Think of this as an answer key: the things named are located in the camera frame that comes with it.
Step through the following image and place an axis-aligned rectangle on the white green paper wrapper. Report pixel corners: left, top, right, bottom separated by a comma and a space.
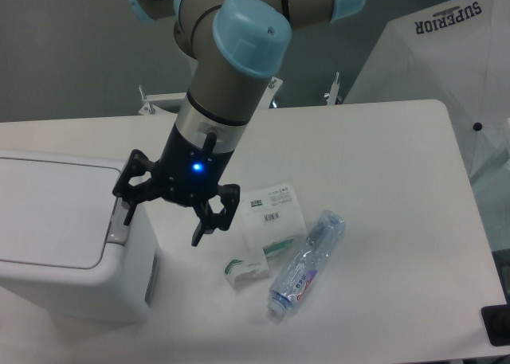
222, 249, 270, 290

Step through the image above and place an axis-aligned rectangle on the clear crushed plastic bottle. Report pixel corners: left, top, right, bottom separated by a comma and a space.
267, 209, 346, 320

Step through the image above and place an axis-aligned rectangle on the white plastic packaging bag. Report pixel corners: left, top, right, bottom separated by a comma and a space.
238, 182, 307, 257

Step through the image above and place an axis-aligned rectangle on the white push-button trash can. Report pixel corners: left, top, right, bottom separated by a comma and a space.
1, 150, 160, 323

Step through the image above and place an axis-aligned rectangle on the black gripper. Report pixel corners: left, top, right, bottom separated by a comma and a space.
112, 127, 241, 248

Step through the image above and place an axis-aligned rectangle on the black device at edge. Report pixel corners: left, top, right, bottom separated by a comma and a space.
481, 304, 509, 346

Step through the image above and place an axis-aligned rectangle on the white superior umbrella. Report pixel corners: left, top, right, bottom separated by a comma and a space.
344, 0, 510, 190

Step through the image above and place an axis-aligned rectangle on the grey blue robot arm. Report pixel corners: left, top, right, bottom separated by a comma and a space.
112, 0, 366, 245

